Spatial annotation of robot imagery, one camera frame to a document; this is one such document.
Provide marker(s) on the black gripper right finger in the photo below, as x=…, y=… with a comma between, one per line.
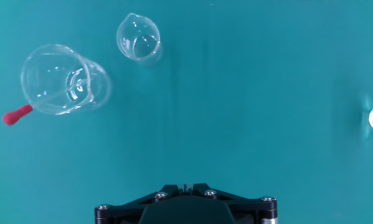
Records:
x=251, y=208

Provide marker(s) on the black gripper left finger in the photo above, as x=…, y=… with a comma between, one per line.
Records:
x=121, y=211

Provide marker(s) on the glass dropper with red bulb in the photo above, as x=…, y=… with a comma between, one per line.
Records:
x=15, y=115

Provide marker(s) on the green table mat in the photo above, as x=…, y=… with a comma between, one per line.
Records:
x=205, y=124

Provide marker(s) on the large glass beaker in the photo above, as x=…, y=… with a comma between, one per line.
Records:
x=56, y=77

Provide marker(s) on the small glass beaker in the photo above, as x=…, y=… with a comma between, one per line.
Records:
x=138, y=37

